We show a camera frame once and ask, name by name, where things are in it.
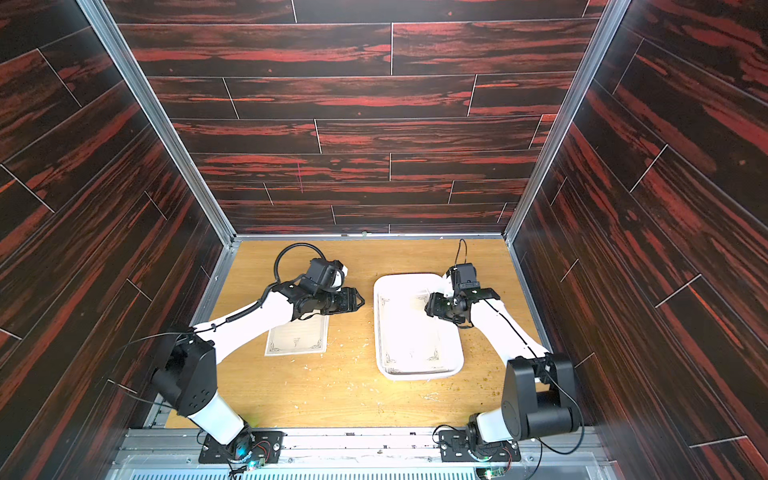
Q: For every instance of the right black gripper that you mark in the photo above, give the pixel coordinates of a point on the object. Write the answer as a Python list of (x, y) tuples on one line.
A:
[(450, 306)]

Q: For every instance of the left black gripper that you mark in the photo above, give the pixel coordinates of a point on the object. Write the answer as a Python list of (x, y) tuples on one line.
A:
[(349, 301)]

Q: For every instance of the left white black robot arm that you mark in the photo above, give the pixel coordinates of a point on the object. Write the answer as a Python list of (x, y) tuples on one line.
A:
[(187, 377)]

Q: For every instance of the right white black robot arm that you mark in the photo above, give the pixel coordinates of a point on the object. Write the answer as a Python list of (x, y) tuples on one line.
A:
[(539, 393)]

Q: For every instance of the stationery paper in tray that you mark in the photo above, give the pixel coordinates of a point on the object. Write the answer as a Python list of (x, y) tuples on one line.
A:
[(410, 340)]

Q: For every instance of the white plastic storage tray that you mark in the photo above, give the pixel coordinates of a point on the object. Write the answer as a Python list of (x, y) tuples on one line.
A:
[(411, 284)]

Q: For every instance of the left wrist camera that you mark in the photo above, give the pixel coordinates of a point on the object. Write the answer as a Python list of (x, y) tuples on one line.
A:
[(324, 275)]

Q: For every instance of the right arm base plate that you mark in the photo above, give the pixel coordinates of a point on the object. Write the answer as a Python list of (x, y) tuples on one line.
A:
[(457, 445)]

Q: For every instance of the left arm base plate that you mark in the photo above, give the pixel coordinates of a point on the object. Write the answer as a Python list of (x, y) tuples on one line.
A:
[(254, 448)]

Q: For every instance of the front aluminium rail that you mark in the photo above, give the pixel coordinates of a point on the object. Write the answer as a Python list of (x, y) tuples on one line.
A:
[(360, 453)]

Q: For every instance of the right aluminium frame post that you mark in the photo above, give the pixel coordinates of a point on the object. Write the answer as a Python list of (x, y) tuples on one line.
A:
[(606, 29)]

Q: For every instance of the aluminium frame post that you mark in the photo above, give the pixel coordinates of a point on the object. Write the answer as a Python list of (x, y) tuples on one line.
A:
[(109, 34), (606, 29)]

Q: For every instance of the left aluminium frame post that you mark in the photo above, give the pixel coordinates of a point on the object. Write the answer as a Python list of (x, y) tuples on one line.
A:
[(109, 34)]

